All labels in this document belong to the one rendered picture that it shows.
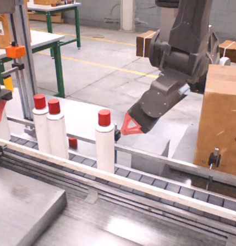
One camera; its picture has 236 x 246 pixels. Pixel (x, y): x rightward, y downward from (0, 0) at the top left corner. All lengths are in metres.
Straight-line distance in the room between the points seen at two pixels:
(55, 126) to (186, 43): 0.44
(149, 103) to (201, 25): 0.17
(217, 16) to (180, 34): 5.49
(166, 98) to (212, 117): 0.33
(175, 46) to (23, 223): 0.53
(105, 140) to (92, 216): 0.21
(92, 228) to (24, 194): 0.20
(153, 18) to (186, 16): 5.99
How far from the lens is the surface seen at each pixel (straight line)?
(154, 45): 1.06
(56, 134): 0.84
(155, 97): 0.54
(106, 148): 0.77
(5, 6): 0.98
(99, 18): 7.27
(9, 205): 0.81
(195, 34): 0.55
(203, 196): 0.81
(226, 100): 0.82
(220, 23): 6.04
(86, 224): 0.79
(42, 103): 0.85
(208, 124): 0.86
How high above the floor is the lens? 1.43
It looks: 30 degrees down
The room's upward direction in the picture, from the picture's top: straight up
